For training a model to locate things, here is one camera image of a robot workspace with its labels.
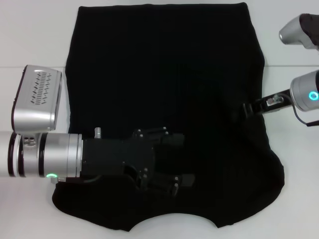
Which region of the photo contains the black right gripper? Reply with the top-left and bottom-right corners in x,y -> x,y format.
232,90 -> 293,125

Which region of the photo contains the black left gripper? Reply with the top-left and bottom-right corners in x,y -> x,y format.
81,126 -> 195,198

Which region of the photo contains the black shirt with FREE print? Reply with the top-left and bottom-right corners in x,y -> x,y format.
51,1 -> 285,229

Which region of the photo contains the grey right gripper cable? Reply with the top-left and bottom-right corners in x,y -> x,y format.
291,99 -> 318,128

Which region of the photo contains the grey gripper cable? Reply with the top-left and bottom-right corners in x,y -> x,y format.
50,174 -> 103,185
291,99 -> 318,128

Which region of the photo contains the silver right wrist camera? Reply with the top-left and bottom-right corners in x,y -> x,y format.
278,13 -> 319,52

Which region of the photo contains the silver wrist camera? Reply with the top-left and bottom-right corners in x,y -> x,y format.
278,13 -> 319,52
10,64 -> 63,133

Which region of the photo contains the grey left gripper cable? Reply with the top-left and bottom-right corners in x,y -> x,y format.
50,174 -> 103,185

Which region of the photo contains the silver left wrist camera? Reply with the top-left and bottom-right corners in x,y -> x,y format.
10,64 -> 63,133

